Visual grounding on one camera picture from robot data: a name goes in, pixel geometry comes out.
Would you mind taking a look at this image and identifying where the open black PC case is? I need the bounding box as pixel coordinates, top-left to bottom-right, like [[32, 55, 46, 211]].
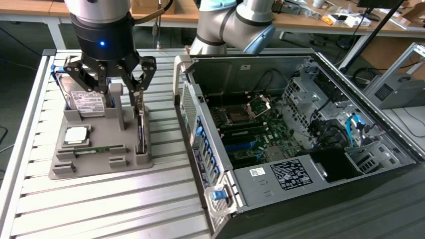
[[173, 51, 425, 239]]

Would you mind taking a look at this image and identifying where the perforated metal drive cage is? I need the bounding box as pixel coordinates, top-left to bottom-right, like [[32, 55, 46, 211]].
[[281, 74, 333, 120]]

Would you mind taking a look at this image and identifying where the open brown cardboard box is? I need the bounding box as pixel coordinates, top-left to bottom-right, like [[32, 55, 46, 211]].
[[399, 2, 425, 27]]

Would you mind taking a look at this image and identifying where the grey power supply unit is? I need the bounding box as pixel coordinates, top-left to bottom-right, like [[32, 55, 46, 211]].
[[231, 153, 331, 209]]

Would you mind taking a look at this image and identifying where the silver CPU chip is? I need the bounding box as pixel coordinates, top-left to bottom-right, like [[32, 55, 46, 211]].
[[64, 126, 90, 145]]

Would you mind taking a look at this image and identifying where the green RAM stick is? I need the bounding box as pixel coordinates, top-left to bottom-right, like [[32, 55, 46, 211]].
[[73, 146, 112, 154]]

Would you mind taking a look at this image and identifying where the grey chipset heatsink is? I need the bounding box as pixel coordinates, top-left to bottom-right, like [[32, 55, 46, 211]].
[[265, 146, 287, 161]]

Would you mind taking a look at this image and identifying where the grey computer tower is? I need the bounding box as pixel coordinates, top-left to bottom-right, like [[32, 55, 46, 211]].
[[363, 73, 425, 110]]

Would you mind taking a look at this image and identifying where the black monitor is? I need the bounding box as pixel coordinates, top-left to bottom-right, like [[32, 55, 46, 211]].
[[357, 0, 405, 21]]

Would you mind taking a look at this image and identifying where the black power wire bundle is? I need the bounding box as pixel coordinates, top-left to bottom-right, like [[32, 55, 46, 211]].
[[307, 119, 349, 150]]

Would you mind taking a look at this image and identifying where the blue expansion slot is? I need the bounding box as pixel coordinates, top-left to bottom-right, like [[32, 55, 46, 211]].
[[223, 143, 251, 151]]

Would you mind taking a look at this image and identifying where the metal disk bay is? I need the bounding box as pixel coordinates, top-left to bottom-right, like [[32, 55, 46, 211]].
[[343, 143, 401, 175]]

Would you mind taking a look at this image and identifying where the wooden desk white frame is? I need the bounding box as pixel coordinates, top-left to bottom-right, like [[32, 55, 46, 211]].
[[271, 0, 425, 69], [0, 0, 199, 50]]

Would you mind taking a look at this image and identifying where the grey metal device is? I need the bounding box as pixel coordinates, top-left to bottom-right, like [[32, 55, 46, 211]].
[[277, 0, 302, 14]]

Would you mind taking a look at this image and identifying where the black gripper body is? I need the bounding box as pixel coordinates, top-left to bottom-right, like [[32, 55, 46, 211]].
[[69, 11, 141, 68]]

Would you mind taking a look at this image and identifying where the metal socket cover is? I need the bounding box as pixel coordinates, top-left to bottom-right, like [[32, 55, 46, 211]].
[[246, 94, 271, 118]]

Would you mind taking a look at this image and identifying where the orange white small box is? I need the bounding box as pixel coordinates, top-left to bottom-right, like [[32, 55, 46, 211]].
[[323, 13, 347, 25]]

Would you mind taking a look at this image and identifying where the green graphics card black cooler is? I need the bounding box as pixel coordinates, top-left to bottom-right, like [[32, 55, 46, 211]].
[[134, 93, 149, 155]]

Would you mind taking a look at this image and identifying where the CPU socket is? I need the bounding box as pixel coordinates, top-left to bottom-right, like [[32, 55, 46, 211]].
[[225, 106, 255, 124]]

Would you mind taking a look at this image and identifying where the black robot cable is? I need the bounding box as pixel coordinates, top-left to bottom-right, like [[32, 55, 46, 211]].
[[130, 0, 175, 25]]

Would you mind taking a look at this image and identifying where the aluminium profile frame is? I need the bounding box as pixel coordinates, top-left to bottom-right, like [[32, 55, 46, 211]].
[[381, 42, 425, 83]]

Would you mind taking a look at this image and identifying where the black stand pole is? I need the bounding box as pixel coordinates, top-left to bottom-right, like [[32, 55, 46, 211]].
[[338, 0, 406, 73]]

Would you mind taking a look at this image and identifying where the hard disk blue carrier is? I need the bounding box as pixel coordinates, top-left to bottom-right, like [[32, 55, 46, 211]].
[[50, 64, 116, 118]]

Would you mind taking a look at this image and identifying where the grey plastic parts rack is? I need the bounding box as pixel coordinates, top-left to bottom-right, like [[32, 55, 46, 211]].
[[48, 83, 156, 180]]

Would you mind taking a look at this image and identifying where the blue disk wire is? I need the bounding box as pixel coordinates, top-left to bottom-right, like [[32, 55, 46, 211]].
[[345, 113, 366, 147]]

